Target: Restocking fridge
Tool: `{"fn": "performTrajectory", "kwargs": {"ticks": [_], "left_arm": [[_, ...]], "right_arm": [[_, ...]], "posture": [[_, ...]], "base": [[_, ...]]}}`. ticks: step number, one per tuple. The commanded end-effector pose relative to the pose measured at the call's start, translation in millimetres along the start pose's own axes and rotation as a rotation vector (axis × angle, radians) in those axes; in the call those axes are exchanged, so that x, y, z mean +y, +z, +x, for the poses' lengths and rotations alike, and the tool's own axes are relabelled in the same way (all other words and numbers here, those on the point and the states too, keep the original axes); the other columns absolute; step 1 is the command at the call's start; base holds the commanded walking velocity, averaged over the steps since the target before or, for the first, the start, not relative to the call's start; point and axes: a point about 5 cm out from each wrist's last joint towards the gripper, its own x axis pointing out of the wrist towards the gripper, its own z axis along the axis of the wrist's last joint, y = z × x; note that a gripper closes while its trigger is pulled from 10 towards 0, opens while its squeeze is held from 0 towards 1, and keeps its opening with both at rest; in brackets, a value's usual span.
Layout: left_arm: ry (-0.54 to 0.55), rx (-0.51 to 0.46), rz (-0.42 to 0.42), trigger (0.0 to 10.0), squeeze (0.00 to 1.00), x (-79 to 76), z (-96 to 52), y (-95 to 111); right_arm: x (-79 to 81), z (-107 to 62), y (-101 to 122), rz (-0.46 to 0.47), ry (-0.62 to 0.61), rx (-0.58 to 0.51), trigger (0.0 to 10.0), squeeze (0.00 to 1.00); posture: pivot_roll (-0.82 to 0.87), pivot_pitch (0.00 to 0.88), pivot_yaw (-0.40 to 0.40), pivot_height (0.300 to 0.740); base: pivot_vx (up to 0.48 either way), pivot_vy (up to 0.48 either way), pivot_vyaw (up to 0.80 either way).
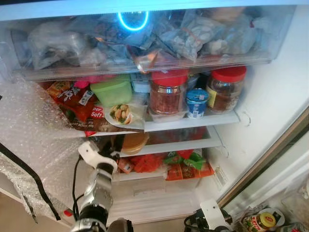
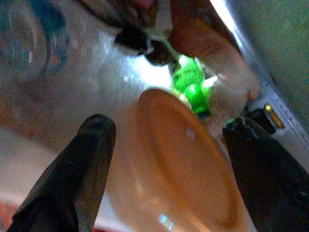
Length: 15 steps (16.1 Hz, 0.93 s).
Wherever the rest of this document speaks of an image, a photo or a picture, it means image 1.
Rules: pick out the white refrigerator bottom drawer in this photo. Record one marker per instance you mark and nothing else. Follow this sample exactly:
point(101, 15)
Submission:
point(159, 198)

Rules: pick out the refrigerator door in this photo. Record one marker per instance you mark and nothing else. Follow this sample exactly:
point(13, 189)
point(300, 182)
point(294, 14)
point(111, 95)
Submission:
point(270, 164)

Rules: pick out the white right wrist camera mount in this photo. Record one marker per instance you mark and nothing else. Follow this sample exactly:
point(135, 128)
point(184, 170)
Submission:
point(213, 215)

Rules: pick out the orange mesh bag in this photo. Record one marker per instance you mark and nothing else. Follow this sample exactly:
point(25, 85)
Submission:
point(147, 163)

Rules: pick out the white refrigerator shelf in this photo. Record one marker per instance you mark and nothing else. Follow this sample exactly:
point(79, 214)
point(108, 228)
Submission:
point(183, 146)
point(193, 123)

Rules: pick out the clear plastic refrigerator drawer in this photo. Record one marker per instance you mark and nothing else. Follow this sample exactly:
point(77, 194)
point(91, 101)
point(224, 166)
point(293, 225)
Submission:
point(231, 53)

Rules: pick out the yellow lidded food container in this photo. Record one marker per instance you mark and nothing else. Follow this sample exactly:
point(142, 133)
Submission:
point(134, 143)

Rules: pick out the clear bubble wrap sheet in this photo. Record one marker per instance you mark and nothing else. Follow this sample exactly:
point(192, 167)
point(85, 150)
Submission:
point(34, 145)

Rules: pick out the green plastic container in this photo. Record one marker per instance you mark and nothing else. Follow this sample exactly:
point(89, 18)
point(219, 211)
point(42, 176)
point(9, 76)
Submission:
point(112, 94)

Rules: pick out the green snack packet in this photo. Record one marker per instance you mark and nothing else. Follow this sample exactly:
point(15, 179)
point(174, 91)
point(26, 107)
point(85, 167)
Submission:
point(190, 159)

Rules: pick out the blue yogurt cup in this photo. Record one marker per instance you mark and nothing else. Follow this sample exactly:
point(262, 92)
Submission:
point(197, 104)

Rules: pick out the red lid jar yellow label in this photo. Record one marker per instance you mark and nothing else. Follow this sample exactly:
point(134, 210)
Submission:
point(227, 92)

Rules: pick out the red lid glass jar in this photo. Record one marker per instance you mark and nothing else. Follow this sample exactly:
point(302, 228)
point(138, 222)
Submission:
point(168, 94)

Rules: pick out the clear food box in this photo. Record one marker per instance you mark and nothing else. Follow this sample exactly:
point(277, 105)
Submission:
point(166, 117)

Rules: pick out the white packet nut picture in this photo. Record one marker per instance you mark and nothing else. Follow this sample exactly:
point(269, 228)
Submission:
point(123, 115)

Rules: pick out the clear bag of white food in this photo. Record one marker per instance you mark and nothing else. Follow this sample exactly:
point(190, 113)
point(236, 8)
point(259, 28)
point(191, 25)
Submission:
point(195, 36)

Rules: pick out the red snack packet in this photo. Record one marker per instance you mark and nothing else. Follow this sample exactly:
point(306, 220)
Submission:
point(72, 104)

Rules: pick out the orange snack packet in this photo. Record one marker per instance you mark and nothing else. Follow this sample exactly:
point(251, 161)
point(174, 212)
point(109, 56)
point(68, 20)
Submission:
point(190, 173)

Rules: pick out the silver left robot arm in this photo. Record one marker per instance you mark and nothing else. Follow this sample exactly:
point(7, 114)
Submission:
point(96, 198)

